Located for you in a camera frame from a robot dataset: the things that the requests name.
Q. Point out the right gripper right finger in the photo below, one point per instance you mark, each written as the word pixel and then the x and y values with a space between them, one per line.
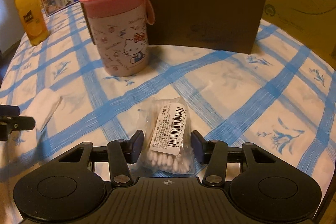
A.
pixel 214 154

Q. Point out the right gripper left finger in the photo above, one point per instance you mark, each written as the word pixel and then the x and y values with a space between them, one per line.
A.
pixel 121 153

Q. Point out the cotton swab bag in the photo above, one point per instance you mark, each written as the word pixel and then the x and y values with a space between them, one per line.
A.
pixel 167 136

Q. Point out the white tissue pad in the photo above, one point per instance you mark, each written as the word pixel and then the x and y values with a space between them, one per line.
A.
pixel 42 107

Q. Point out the blue checked tablecloth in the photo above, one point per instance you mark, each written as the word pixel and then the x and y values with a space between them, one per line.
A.
pixel 281 97

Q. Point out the orange juice bottle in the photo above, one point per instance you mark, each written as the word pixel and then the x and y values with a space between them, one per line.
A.
pixel 32 19

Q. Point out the pink Hello Kitty canister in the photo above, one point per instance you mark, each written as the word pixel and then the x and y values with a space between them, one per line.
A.
pixel 118 28

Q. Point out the brown open shoe box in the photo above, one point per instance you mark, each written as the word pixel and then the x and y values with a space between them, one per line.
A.
pixel 229 25

